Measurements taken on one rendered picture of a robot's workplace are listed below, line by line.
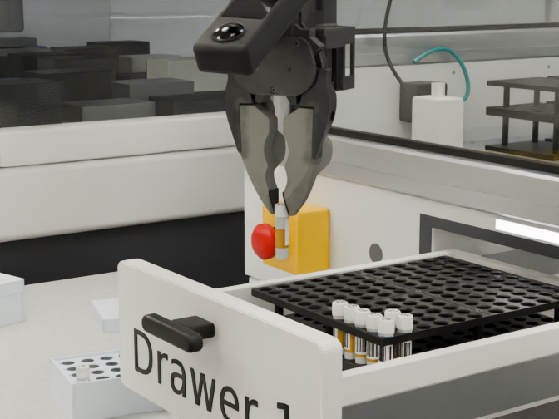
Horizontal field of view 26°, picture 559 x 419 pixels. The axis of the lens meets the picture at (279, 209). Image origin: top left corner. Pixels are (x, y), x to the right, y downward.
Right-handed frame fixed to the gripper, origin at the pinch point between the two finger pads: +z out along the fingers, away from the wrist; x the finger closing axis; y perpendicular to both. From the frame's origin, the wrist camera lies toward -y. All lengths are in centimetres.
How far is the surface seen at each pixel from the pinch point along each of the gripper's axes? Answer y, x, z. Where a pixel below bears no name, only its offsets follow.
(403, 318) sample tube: -4.2, -12.5, 7.2
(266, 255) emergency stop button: 28.0, 15.8, 12.3
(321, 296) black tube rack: 2.5, -2.7, 8.4
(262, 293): 1.2, 2.2, 8.4
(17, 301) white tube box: 23, 46, 20
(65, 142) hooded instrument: 50, 59, 5
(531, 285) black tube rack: 14.0, -17.3, 8.4
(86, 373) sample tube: 0.5, 20.2, 18.0
